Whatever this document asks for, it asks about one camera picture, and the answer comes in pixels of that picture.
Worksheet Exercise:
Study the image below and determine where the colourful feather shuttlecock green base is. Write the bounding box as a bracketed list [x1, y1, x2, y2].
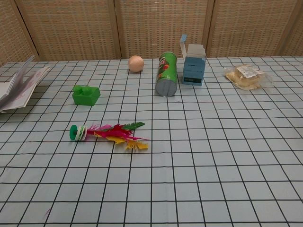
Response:
[69, 122, 150, 152]

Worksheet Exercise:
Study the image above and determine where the checked grid tablecloth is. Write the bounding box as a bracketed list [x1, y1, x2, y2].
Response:
[0, 55, 303, 227]

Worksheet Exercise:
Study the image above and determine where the green Pringles can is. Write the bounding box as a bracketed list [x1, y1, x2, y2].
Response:
[155, 52, 178, 97]

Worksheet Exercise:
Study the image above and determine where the orange ball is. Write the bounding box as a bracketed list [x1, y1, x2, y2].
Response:
[128, 55, 144, 73]

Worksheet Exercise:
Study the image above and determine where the open blue carton box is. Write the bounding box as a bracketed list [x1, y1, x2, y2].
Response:
[179, 34, 206, 87]

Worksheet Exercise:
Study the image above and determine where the green toy building brick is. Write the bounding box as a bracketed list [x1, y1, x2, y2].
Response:
[71, 85, 101, 106]

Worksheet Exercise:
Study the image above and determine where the woven bamboo folding screen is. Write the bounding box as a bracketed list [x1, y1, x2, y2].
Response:
[0, 0, 303, 67]

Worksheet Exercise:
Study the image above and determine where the bagged bread in clear plastic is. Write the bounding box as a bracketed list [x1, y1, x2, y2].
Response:
[223, 64, 274, 90]

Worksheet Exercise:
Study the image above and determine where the open white booklet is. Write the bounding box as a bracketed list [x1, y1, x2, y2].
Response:
[0, 55, 52, 114]

